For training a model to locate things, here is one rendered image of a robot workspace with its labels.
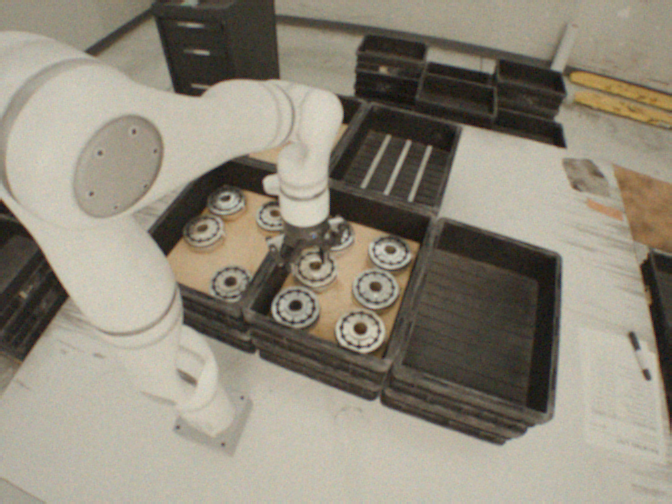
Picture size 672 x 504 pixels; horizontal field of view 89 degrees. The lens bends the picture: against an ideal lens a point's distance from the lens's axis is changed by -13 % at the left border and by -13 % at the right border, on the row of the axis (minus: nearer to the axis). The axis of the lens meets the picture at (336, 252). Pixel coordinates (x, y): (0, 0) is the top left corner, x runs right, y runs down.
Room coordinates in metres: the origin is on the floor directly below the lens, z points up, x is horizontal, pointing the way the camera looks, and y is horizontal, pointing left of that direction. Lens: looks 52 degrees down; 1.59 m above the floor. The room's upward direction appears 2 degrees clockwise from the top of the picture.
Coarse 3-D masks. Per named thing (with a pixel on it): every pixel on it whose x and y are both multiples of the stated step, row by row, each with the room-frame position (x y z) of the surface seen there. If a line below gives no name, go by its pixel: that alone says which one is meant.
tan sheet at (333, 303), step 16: (352, 224) 0.68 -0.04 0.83; (368, 240) 0.62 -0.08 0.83; (352, 256) 0.57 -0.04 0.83; (352, 272) 0.53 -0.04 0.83; (336, 288) 0.48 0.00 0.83; (400, 288) 0.49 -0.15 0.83; (320, 304) 0.44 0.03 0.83; (336, 304) 0.44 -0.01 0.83; (352, 304) 0.44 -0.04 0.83; (320, 320) 0.40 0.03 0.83; (336, 320) 0.40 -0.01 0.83; (384, 320) 0.40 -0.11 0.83; (320, 336) 0.36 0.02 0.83
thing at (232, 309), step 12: (264, 168) 0.76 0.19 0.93; (276, 168) 0.77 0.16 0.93; (192, 180) 0.71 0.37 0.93; (180, 192) 0.67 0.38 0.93; (156, 228) 0.56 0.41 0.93; (264, 264) 0.47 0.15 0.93; (180, 288) 0.40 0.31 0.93; (192, 288) 0.40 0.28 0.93; (252, 288) 0.41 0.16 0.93; (204, 300) 0.38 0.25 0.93; (216, 300) 0.38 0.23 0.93; (240, 300) 0.38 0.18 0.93; (228, 312) 0.36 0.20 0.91; (240, 312) 0.36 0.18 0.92
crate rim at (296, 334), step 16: (352, 192) 0.69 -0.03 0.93; (400, 208) 0.65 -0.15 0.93; (416, 208) 0.65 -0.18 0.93; (432, 224) 0.60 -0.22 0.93; (416, 272) 0.47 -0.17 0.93; (256, 288) 0.41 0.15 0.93; (256, 320) 0.34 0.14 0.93; (272, 320) 0.34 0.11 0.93; (400, 320) 0.36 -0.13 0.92; (288, 336) 0.32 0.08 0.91; (304, 336) 0.31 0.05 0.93; (400, 336) 0.32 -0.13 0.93; (336, 352) 0.29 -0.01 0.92; (384, 368) 0.26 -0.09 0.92
